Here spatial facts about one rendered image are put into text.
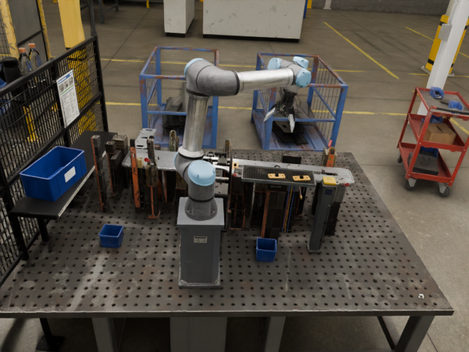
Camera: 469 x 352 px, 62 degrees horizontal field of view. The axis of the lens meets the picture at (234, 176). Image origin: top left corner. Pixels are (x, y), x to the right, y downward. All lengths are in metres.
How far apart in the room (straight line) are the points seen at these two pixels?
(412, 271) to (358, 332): 0.72
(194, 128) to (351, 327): 1.81
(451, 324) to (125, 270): 2.23
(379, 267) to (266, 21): 8.41
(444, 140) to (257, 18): 6.67
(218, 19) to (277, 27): 1.44
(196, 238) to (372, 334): 1.56
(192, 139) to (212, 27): 8.41
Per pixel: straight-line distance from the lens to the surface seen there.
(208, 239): 1.79
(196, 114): 1.67
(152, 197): 2.33
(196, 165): 1.68
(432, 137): 4.27
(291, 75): 1.69
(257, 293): 1.99
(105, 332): 2.14
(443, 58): 5.96
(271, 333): 2.13
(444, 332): 3.15
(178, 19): 10.01
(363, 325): 2.95
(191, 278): 1.96
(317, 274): 2.15
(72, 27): 2.76
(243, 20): 10.05
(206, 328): 2.15
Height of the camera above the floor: 2.18
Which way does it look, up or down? 32 degrees down
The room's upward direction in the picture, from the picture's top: 4 degrees clockwise
